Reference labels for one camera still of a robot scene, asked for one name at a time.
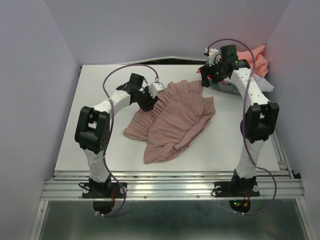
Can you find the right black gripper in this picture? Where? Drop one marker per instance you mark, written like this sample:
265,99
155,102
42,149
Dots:
206,70

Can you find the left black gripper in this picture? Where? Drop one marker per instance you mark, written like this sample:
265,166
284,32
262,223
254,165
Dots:
150,104

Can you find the dusty pink skirt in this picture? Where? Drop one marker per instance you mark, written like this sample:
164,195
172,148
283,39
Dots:
178,117

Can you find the white light blue cloth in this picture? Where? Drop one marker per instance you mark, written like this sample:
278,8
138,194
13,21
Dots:
263,84

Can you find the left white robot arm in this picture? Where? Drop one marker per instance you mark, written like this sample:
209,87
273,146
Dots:
93,130

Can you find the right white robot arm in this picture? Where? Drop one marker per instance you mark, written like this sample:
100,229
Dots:
259,116

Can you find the light blue patterned bin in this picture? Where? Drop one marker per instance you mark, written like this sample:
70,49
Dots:
226,87

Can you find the coral orange skirt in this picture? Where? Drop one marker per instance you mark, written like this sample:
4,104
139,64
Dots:
247,60

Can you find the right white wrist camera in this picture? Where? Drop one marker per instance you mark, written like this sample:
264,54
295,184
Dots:
213,56

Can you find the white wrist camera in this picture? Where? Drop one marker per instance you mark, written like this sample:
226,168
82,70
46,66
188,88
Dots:
155,88
213,56

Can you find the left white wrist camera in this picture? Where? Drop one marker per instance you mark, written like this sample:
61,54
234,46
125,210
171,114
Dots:
155,88

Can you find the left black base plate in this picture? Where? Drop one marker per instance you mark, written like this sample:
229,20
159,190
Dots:
108,199

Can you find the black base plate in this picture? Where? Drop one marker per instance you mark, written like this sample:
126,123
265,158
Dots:
108,199
239,196

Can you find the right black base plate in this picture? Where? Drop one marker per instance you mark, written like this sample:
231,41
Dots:
239,196

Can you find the aluminium rail frame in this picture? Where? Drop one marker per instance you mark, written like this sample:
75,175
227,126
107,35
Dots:
173,200

